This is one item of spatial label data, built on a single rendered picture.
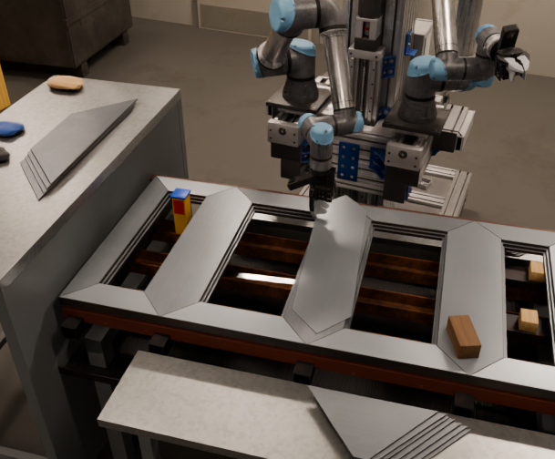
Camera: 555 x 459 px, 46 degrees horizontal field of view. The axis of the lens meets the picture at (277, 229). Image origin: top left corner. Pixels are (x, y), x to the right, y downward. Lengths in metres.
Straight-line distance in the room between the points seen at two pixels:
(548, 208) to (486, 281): 2.10
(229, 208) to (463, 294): 0.89
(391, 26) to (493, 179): 1.92
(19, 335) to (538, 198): 3.19
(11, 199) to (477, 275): 1.50
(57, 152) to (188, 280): 0.68
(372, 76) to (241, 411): 1.46
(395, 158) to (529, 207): 1.77
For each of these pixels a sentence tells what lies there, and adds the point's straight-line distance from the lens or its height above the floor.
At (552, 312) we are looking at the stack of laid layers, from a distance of 2.14.
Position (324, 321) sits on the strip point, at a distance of 1.93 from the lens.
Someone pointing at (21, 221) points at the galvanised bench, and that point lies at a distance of 2.12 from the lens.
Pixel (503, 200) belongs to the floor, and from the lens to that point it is 4.20.
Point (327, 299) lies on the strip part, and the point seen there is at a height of 0.85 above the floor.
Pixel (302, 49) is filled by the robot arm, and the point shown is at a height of 1.26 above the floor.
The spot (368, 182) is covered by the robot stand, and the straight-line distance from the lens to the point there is 2.78.
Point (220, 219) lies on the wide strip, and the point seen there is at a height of 0.85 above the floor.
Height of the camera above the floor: 2.18
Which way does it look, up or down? 36 degrees down
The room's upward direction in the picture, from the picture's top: straight up
